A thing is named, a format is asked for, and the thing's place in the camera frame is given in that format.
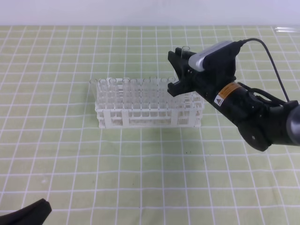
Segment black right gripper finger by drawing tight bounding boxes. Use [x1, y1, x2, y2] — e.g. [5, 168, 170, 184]
[167, 50, 188, 80]
[175, 47, 195, 59]

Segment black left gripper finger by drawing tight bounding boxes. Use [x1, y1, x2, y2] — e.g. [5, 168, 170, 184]
[0, 198, 52, 225]

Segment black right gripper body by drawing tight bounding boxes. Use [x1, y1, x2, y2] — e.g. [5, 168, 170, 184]
[167, 63, 236, 103]

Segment clear glass test tube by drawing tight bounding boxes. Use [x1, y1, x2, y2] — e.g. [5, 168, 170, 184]
[181, 45, 190, 59]

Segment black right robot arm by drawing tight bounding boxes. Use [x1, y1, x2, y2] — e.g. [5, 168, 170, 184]
[168, 45, 300, 151]

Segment white test tube rack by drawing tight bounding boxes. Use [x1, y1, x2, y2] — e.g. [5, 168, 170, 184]
[95, 76, 204, 128]

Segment spare glass tube far right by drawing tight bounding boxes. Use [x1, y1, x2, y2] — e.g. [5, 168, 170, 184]
[274, 27, 300, 34]

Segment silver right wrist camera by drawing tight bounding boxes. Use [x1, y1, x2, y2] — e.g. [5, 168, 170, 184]
[188, 41, 242, 72]

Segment black camera cable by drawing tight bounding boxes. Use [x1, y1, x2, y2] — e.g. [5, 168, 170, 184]
[236, 38, 290, 103]

